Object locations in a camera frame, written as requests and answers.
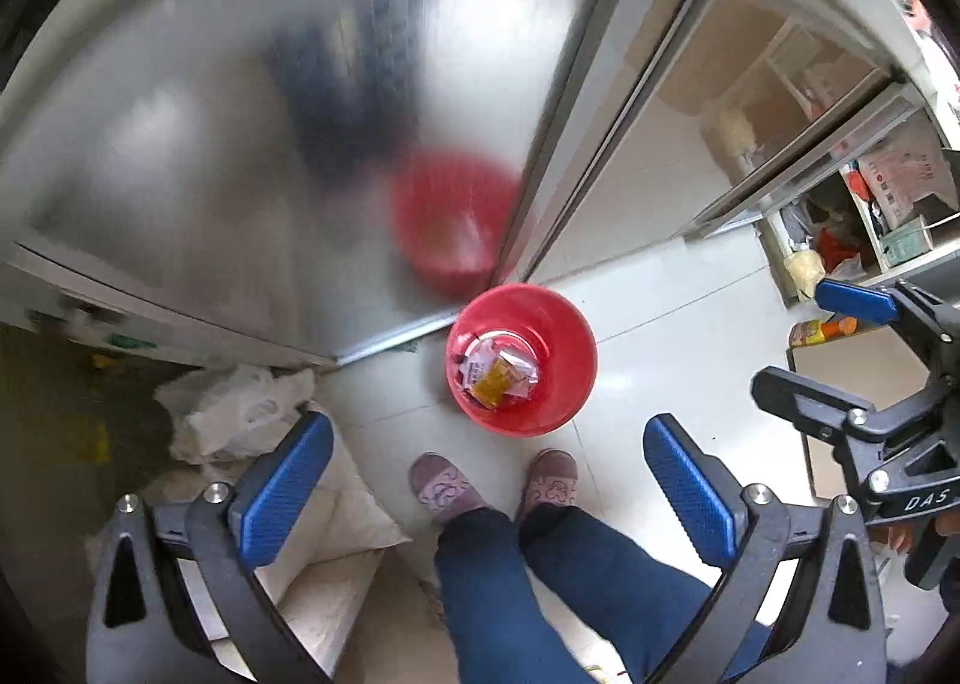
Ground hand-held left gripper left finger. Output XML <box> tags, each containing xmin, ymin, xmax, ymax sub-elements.
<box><xmin>86</xmin><ymin>410</ymin><xmax>335</xmax><ymax>684</ymax></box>

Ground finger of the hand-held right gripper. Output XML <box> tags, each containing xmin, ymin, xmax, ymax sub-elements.
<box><xmin>751</xmin><ymin>367</ymin><xmax>938</xmax><ymax>460</ymax></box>
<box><xmin>816</xmin><ymin>277</ymin><xmax>960</xmax><ymax>385</ymax></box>

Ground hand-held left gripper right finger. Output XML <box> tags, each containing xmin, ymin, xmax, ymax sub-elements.
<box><xmin>643</xmin><ymin>414</ymin><xmax>890</xmax><ymax>684</ymax></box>

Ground red plastic bin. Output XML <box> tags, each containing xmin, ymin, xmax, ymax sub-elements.
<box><xmin>445</xmin><ymin>283</ymin><xmax>599</xmax><ymax>439</ymax></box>

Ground orange sauce packet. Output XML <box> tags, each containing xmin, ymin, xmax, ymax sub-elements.
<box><xmin>452</xmin><ymin>337</ymin><xmax>496</xmax><ymax>392</ymax></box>

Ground orange jelly packet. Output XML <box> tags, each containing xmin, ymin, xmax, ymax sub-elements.
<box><xmin>469</xmin><ymin>352</ymin><xmax>526</xmax><ymax>409</ymax></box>

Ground person's right hand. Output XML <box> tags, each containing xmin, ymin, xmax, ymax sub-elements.
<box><xmin>872</xmin><ymin>508</ymin><xmax>960</xmax><ymax>557</ymax></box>

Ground orange label bottle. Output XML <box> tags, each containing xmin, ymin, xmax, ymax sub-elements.
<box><xmin>787</xmin><ymin>316</ymin><xmax>860</xmax><ymax>349</ymax></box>

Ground white woven sack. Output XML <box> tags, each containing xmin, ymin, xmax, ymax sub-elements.
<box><xmin>86</xmin><ymin>421</ymin><xmax>410</xmax><ymax>662</ymax></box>

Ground yellow bag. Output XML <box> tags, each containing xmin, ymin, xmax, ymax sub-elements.
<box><xmin>784</xmin><ymin>245</ymin><xmax>826</xmax><ymax>302</ymax></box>

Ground white storage shelf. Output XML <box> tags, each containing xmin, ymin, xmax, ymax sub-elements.
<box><xmin>757</xmin><ymin>129</ymin><xmax>960</xmax><ymax>302</ymax></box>

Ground green box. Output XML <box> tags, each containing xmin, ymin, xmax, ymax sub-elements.
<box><xmin>881</xmin><ymin>215</ymin><xmax>946</xmax><ymax>269</ymax></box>

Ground white plastic bag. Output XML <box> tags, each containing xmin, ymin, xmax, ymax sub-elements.
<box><xmin>154</xmin><ymin>365</ymin><xmax>316</xmax><ymax>464</ymax></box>

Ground white bag with red print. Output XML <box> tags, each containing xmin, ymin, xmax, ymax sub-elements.
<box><xmin>855</xmin><ymin>129</ymin><xmax>957</xmax><ymax>235</ymax></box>

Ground person's right slipper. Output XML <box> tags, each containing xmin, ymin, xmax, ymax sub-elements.
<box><xmin>514</xmin><ymin>449</ymin><xmax>580</xmax><ymax>524</ymax></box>

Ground person's slipper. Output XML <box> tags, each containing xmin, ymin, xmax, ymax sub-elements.
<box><xmin>409</xmin><ymin>451</ymin><xmax>492</xmax><ymax>524</ymax></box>
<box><xmin>514</xmin><ymin>449</ymin><xmax>580</xmax><ymax>524</ymax></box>

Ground person's left slipper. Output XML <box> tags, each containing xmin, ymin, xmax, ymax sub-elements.
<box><xmin>409</xmin><ymin>451</ymin><xmax>492</xmax><ymax>524</ymax></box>

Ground person's blue trousers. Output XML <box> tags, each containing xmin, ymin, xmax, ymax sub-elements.
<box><xmin>435</xmin><ymin>504</ymin><xmax>773</xmax><ymax>684</ymax></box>

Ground frosted metal door panel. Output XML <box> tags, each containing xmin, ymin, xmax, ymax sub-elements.
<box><xmin>0</xmin><ymin>0</ymin><xmax>623</xmax><ymax>364</ymax></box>

